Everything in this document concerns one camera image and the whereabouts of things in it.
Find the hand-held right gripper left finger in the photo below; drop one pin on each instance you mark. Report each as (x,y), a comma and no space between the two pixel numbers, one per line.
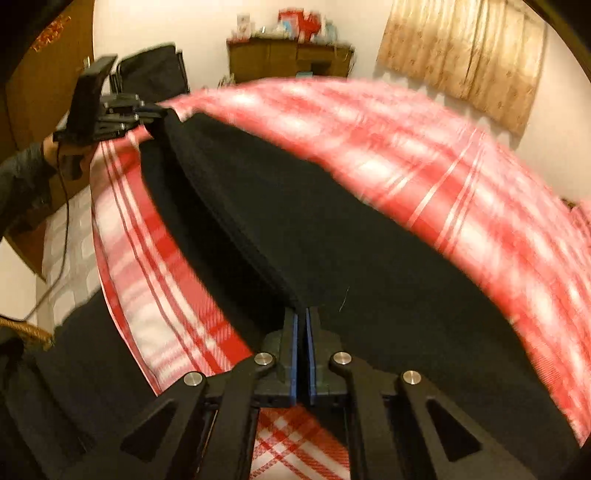
(292,364)

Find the red gift box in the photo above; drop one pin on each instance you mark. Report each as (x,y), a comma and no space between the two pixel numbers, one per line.
(300,25)

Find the dark cloth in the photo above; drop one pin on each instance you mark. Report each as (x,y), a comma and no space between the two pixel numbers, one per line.
(69,392)

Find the brown wooden door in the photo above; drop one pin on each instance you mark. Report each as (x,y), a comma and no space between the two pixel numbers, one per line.
(37,92)

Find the red door decoration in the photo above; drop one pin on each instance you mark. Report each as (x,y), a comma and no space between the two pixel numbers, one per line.
(51,33)

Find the black pants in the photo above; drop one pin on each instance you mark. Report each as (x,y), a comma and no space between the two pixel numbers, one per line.
(346,240)

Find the black chair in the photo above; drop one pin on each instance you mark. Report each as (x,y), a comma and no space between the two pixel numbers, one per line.
(150,74)

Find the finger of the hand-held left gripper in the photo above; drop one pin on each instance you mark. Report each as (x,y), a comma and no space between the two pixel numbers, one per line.
(124,125)
(134,105)

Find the white card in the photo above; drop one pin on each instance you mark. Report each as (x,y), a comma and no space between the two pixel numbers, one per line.
(244,25)

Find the wooden cabinet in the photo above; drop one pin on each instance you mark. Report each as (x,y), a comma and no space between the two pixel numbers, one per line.
(277,57)

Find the person's left hand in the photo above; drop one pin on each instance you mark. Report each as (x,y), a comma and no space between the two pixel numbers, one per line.
(51,147)

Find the beige patterned curtain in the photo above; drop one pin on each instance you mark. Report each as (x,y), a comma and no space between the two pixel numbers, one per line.
(466,55)

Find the red plaid blanket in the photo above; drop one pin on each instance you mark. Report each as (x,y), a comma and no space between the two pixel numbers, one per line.
(369,138)

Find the white quilted mattress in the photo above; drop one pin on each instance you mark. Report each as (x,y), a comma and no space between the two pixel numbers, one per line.
(69,258)

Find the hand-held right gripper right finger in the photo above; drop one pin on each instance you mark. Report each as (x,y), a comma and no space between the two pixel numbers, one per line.
(311,364)

